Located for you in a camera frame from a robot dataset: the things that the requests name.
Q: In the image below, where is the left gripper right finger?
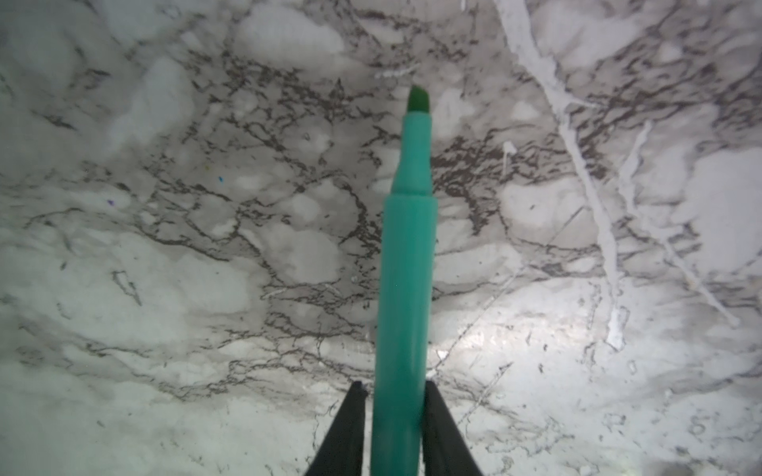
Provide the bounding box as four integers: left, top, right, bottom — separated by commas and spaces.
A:
422, 380, 483, 476

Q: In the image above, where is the green highlighter pen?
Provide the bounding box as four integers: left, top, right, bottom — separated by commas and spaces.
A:
370, 86, 438, 475

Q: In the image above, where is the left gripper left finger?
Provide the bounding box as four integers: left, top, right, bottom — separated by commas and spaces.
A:
306, 381, 368, 476

